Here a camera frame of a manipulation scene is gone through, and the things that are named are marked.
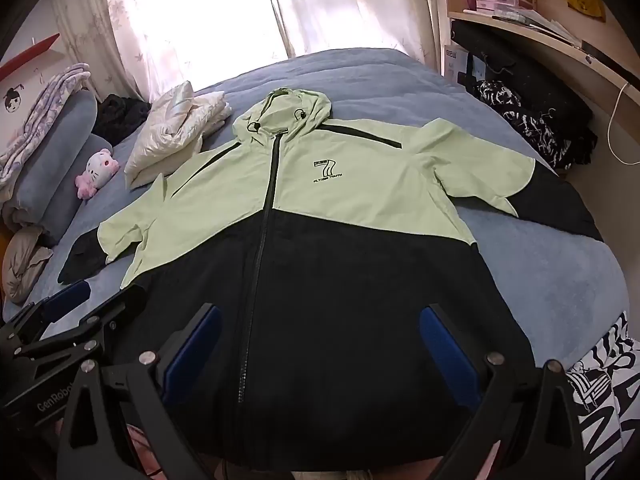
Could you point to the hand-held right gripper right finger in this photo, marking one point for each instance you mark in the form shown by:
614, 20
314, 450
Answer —
445, 355

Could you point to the black clothes pile under desk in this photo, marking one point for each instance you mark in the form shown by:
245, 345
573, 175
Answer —
525, 75

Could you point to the black keyboard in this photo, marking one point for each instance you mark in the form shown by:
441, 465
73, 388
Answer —
610, 62

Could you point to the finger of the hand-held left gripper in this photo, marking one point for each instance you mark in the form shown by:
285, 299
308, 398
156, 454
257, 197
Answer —
70, 297
120, 305

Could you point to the red wall shelf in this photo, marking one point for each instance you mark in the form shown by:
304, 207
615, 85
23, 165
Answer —
30, 55

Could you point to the black white patterned garment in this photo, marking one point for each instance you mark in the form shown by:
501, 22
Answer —
530, 125

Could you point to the green and black hooded jacket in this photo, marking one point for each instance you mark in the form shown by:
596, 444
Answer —
350, 185

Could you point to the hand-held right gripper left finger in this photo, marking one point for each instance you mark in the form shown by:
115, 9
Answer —
195, 355

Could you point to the beige crumpled cloth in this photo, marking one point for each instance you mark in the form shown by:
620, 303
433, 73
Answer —
25, 260

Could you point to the purple floral blanket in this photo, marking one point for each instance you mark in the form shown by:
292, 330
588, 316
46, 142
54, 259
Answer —
40, 105

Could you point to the black fuzzy cloth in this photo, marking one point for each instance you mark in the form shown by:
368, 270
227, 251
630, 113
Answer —
120, 115

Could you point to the black white printed cloth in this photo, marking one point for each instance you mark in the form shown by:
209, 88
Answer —
605, 410

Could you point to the folded cream puffer jacket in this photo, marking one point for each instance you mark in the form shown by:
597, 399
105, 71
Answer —
170, 130

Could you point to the small blue pillow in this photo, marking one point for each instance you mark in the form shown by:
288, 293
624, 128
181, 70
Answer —
60, 215

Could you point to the white leaf print curtain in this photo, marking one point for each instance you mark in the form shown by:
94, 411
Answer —
165, 25
350, 5

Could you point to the curved wooden desk shelf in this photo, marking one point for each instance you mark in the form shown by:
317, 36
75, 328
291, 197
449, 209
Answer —
540, 42

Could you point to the black and white wall sticker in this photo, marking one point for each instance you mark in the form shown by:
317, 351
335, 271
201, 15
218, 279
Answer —
12, 100

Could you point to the white printed box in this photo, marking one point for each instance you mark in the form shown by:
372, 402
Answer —
455, 62

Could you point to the pink and white plush cat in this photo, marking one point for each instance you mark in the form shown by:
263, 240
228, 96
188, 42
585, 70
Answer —
100, 167

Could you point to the stack of white papers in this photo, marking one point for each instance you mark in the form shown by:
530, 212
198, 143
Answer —
550, 25

